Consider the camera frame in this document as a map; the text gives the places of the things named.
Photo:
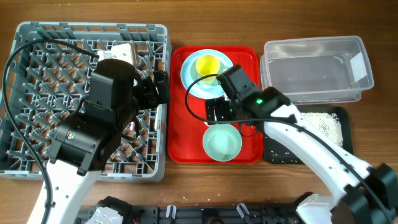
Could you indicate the clear plastic bin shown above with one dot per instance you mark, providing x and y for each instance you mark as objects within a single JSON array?
[{"x": 317, "y": 70}]

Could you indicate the white plastic fork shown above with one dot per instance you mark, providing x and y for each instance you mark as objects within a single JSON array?
[{"x": 132, "y": 126}]

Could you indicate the rice and food scraps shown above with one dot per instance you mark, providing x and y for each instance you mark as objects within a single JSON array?
[{"x": 328, "y": 124}]

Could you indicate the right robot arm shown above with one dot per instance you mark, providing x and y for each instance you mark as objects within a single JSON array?
[{"x": 359, "y": 193}]

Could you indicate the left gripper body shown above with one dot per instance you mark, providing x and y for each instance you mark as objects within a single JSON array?
[{"x": 148, "y": 99}]

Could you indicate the grey dishwasher rack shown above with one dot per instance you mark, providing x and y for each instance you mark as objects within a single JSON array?
[{"x": 46, "y": 81}]

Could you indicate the light blue plate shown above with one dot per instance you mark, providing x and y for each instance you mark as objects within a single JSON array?
[{"x": 185, "y": 74}]

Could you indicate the white plastic spoon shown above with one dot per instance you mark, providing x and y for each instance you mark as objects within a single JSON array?
[{"x": 157, "y": 116}]

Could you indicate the red plastic tray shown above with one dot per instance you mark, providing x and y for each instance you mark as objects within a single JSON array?
[{"x": 184, "y": 132}]

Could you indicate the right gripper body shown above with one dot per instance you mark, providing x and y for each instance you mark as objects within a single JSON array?
[{"x": 234, "y": 106}]

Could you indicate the yellow plastic cup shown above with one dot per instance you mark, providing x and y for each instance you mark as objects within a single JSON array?
[{"x": 207, "y": 65}]

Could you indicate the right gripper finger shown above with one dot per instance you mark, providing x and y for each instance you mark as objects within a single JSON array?
[
  {"x": 223, "y": 112},
  {"x": 210, "y": 111}
]

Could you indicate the black waste tray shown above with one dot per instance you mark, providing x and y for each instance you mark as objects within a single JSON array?
[{"x": 276, "y": 153}]

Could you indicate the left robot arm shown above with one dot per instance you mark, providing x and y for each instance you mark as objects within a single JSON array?
[{"x": 84, "y": 141}]

